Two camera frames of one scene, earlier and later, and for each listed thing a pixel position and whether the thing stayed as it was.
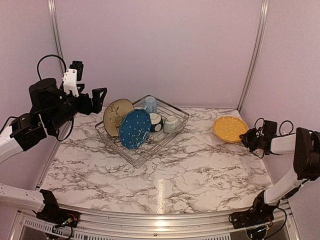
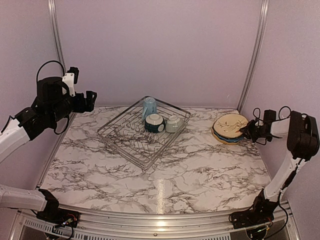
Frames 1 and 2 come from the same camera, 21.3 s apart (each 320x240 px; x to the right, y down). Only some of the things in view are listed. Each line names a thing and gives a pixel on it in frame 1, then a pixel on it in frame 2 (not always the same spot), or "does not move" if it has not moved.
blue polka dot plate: [135, 128] → [233, 139]
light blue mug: [150, 104] does not move
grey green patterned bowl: [172, 124] does not move
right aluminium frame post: [255, 53] does not move
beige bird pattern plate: [114, 112] → [228, 125]
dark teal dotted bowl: [156, 122] does not move
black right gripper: [245, 138] → [247, 130]
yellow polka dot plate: [229, 128] → [223, 141]
